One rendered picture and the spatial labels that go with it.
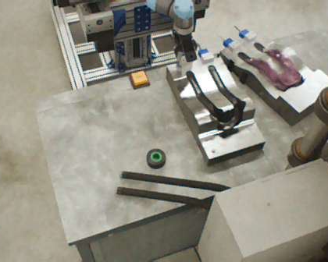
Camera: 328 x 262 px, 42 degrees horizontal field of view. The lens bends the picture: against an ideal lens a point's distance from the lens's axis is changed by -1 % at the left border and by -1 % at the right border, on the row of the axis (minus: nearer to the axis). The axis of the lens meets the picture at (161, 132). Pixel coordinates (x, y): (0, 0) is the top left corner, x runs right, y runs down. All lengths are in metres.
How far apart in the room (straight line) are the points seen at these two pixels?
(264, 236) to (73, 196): 0.95
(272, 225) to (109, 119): 1.09
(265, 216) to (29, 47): 2.67
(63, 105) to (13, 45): 1.53
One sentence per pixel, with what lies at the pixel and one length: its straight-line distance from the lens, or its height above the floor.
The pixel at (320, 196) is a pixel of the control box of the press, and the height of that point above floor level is 1.47.
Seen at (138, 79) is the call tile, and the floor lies 0.84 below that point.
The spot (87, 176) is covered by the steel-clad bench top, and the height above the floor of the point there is 0.80.
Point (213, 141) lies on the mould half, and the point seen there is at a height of 0.86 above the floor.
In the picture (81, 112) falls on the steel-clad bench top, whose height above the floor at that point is 0.80.
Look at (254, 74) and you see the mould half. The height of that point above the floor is 0.90.
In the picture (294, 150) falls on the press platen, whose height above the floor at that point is 1.29.
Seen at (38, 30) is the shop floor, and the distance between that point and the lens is 3.51.
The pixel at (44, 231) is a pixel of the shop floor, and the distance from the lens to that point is 2.58.
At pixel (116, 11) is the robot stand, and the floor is 0.90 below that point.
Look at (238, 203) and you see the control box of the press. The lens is 1.00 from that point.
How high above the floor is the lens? 2.37
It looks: 57 degrees down
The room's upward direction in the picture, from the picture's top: 3 degrees clockwise
